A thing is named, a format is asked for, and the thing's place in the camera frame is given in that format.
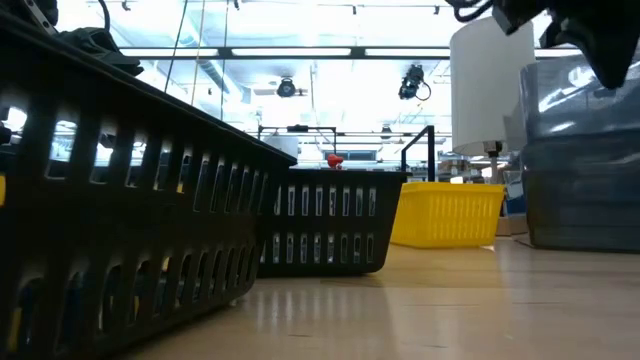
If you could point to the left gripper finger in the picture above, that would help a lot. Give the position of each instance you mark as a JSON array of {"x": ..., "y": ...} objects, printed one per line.
[{"x": 100, "y": 45}]

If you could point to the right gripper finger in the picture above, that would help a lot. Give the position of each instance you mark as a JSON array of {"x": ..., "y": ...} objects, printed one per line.
[{"x": 610, "y": 55}]

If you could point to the black slotted plastic basket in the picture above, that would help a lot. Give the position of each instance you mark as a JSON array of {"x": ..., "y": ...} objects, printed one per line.
[
  {"x": 125, "y": 225},
  {"x": 325, "y": 222}
]

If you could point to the white table lamp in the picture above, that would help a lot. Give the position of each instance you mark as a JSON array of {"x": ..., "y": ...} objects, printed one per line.
[{"x": 492, "y": 85}]

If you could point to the grey translucent storage bin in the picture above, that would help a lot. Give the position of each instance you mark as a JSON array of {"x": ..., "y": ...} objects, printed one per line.
[{"x": 580, "y": 175}]

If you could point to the long linked ceiling tube light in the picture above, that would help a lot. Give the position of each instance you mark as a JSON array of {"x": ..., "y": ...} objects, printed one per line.
[{"x": 290, "y": 51}]

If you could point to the black ceiling spotlight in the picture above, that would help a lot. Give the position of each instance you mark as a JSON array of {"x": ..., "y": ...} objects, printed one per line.
[
  {"x": 412, "y": 80},
  {"x": 286, "y": 88}
]

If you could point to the small brown cardboard box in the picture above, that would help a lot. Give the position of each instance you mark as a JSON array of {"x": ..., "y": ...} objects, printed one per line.
[{"x": 512, "y": 226}]

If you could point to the small red figure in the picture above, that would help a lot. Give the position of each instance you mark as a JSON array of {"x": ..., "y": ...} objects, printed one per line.
[{"x": 335, "y": 161}]

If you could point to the black metal tube frame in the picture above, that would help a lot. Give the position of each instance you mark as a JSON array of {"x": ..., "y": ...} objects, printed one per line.
[{"x": 431, "y": 150}]

